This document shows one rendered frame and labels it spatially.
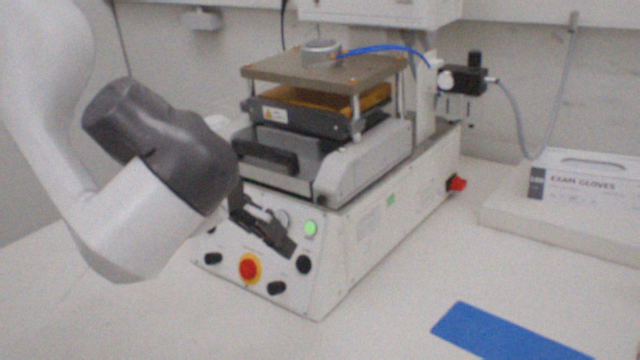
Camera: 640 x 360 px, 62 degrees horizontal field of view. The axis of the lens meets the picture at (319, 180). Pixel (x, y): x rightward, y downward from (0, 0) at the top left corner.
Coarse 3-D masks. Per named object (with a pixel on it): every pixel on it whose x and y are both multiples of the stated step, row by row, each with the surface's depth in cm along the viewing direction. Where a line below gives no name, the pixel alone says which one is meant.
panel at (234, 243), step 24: (264, 192) 98; (312, 216) 91; (216, 240) 105; (240, 240) 101; (312, 240) 91; (216, 264) 105; (264, 264) 97; (288, 264) 94; (312, 264) 91; (264, 288) 97; (288, 288) 94; (312, 288) 91
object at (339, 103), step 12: (384, 84) 104; (264, 96) 104; (276, 96) 103; (288, 96) 102; (300, 96) 102; (312, 96) 101; (324, 96) 101; (336, 96) 100; (348, 96) 99; (360, 96) 99; (372, 96) 100; (384, 96) 100; (324, 108) 95; (336, 108) 94; (348, 108) 95; (360, 108) 98; (372, 108) 101
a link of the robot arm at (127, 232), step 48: (0, 0) 55; (48, 0) 57; (0, 48) 55; (48, 48) 55; (0, 96) 56; (48, 96) 56; (48, 144) 55; (48, 192) 54; (96, 192) 55; (144, 192) 51; (96, 240) 51; (144, 240) 51
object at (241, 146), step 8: (232, 144) 98; (240, 144) 97; (248, 144) 96; (256, 144) 95; (240, 152) 98; (248, 152) 96; (256, 152) 95; (264, 152) 94; (272, 152) 92; (280, 152) 92; (288, 152) 91; (264, 160) 94; (272, 160) 93; (280, 160) 92; (288, 160) 90; (296, 160) 91; (288, 168) 91; (296, 168) 92
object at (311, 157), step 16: (256, 128) 103; (272, 144) 102; (288, 144) 99; (304, 144) 97; (240, 160) 100; (256, 160) 99; (304, 160) 97; (320, 160) 97; (256, 176) 98; (272, 176) 95; (288, 176) 92; (304, 176) 92; (304, 192) 91
